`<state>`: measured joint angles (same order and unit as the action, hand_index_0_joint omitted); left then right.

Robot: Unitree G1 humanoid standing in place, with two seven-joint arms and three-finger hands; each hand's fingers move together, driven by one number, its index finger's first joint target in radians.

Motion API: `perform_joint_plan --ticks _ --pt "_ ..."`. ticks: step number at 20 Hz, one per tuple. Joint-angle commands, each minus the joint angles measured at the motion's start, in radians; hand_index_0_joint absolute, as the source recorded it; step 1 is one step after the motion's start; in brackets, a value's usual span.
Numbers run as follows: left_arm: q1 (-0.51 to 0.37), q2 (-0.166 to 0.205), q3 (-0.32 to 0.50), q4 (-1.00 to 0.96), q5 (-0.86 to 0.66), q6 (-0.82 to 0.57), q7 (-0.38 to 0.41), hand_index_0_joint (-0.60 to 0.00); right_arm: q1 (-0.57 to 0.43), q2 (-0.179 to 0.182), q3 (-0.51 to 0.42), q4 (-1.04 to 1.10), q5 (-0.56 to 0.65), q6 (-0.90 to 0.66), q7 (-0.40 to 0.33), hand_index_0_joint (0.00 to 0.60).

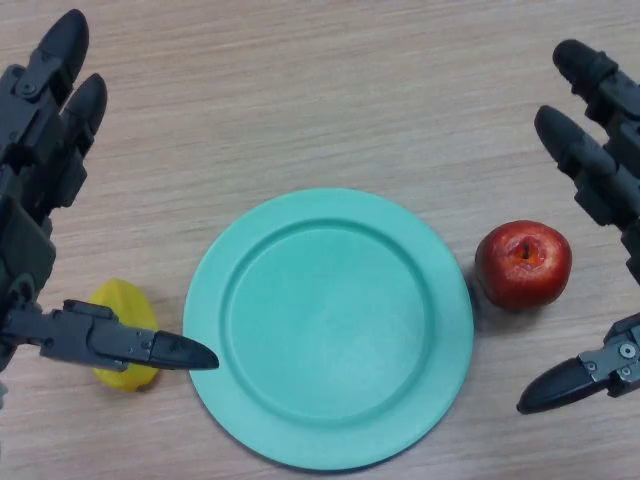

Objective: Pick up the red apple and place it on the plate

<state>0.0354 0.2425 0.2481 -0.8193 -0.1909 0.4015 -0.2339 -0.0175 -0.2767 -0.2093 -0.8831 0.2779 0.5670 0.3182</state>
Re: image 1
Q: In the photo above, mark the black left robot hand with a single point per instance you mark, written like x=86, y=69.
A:
x=30, y=150

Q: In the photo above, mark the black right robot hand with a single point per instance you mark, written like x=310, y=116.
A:
x=605, y=160

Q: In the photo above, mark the red apple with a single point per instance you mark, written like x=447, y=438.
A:
x=523, y=264

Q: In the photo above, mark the green round plate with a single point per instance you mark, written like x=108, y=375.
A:
x=328, y=315

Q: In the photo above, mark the yellow starfruit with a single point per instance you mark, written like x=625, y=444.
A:
x=131, y=310

